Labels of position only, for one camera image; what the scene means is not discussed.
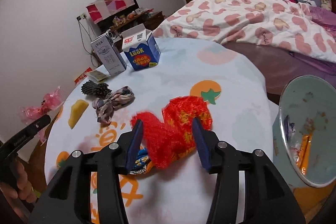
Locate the orange white snack wrapper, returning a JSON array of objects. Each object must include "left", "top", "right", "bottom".
[{"left": 296, "top": 132, "right": 313, "bottom": 175}]

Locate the pink plastic bag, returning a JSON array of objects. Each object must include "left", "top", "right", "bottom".
[{"left": 19, "top": 87, "right": 63, "bottom": 144}]

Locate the yellow sponge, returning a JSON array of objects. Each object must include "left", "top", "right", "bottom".
[{"left": 68, "top": 100, "right": 89, "bottom": 129}]

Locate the blue snack wrapper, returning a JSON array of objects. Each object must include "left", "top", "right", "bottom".
[{"left": 129, "top": 147, "right": 153, "bottom": 175}]

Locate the plaid rag cloth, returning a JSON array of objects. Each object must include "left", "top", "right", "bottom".
[{"left": 92, "top": 86, "right": 135, "bottom": 126}]

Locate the black scouring pad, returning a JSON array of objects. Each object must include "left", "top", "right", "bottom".
[{"left": 81, "top": 80, "right": 111, "bottom": 99}]

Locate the red foil gift bag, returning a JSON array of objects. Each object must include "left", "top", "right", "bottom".
[{"left": 130, "top": 96, "right": 213, "bottom": 169}]

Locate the purple plastic bag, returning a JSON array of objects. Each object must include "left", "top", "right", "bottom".
[{"left": 284, "top": 115, "right": 295, "bottom": 142}]

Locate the light blue trash bin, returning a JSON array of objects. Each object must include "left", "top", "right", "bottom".
[{"left": 273, "top": 76, "right": 335, "bottom": 188}]

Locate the person's left hand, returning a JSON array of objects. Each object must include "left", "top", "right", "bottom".
[{"left": 1, "top": 160, "right": 37, "bottom": 203}]

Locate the white fruit print tablecloth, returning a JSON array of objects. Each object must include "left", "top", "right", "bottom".
[{"left": 45, "top": 38, "right": 275, "bottom": 223}]

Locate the small flat packet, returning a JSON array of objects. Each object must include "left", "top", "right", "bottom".
[{"left": 85, "top": 70, "right": 109, "bottom": 83}]

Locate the purple bed cover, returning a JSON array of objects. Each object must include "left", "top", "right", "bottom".
[{"left": 217, "top": 2, "right": 335, "bottom": 95}]

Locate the tall white milk carton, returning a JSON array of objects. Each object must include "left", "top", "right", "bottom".
[{"left": 91, "top": 32, "right": 126, "bottom": 77}]

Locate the blue Look milk carton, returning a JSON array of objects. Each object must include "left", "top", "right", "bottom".
[{"left": 121, "top": 24, "right": 161, "bottom": 71}]

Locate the television with patchwork cover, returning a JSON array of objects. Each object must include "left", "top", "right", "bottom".
[{"left": 86, "top": 0, "right": 139, "bottom": 32}]

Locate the heart print white quilt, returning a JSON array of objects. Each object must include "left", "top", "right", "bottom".
[{"left": 154, "top": 0, "right": 335, "bottom": 63}]

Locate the wooden tv cabinet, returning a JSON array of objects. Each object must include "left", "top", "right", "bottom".
[{"left": 106, "top": 11, "right": 165, "bottom": 34}]

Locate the floral pillow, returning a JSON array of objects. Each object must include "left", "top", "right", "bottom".
[{"left": 321, "top": 0, "right": 332, "bottom": 11}]

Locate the wall power socket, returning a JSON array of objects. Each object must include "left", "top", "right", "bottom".
[{"left": 76, "top": 13, "right": 87, "bottom": 21}]

